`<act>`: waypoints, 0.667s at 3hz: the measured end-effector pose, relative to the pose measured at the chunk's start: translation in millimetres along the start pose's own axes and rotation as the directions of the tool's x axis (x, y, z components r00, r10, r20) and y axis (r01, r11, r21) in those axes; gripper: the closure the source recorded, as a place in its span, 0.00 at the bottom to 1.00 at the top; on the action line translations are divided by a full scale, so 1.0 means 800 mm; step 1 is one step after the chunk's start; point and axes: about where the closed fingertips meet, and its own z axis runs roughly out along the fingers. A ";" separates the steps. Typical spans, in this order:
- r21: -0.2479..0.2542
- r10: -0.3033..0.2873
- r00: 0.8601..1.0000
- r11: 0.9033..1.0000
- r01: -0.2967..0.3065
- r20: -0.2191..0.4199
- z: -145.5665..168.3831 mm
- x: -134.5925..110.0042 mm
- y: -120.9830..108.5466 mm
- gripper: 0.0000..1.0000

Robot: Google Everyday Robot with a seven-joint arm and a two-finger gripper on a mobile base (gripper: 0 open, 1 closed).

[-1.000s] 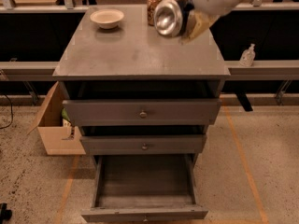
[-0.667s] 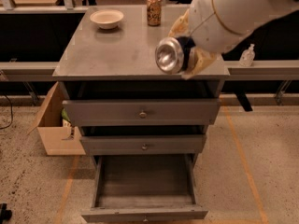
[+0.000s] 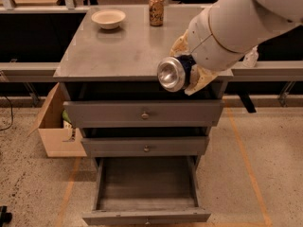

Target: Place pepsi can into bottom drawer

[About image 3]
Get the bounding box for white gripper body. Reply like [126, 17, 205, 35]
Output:
[187, 7, 245, 71]

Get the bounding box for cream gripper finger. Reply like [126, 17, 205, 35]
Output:
[185, 64, 219, 96]
[169, 30, 190, 57]

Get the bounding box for blue pepsi can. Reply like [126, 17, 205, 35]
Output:
[157, 55, 196, 93]

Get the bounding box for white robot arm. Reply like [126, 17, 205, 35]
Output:
[170, 0, 303, 96]

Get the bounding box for gold brown soda can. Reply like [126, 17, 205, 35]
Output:
[149, 0, 164, 26]

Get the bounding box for grey top drawer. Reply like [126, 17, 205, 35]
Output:
[63, 100, 223, 128]

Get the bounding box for grey wooden drawer cabinet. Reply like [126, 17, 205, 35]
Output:
[52, 5, 235, 172]

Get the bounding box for grey middle drawer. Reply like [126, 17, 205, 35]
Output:
[81, 136, 209, 157]

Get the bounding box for grey open bottom drawer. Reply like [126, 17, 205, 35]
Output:
[82, 156, 210, 225]

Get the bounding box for clear hand sanitizer bottle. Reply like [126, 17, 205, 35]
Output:
[242, 46, 258, 68]

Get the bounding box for white ceramic bowl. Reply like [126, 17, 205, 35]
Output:
[91, 9, 126, 30]

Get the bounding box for open cardboard box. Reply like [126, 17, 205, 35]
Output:
[28, 83, 86, 157]

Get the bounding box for black object on floor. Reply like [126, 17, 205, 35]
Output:
[0, 206, 12, 227]

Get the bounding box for grey metal rail shelf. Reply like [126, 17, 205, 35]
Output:
[0, 61, 303, 82]

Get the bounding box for black floor cable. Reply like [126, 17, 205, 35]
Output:
[0, 93, 15, 131]

